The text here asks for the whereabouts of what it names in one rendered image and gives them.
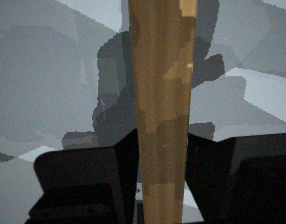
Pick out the brown wooden board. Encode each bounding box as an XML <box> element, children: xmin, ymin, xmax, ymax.
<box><xmin>128</xmin><ymin>0</ymin><xmax>198</xmax><ymax>224</ymax></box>

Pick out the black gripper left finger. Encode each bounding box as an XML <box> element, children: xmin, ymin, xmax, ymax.
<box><xmin>34</xmin><ymin>128</ymin><xmax>139</xmax><ymax>224</ymax></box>

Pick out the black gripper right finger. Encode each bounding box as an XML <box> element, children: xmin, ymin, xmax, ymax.
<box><xmin>185</xmin><ymin>133</ymin><xmax>286</xmax><ymax>220</ymax></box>

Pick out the brown wooden post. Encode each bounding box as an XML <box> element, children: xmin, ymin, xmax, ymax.
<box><xmin>137</xmin><ymin>203</ymin><xmax>145</xmax><ymax>224</ymax></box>

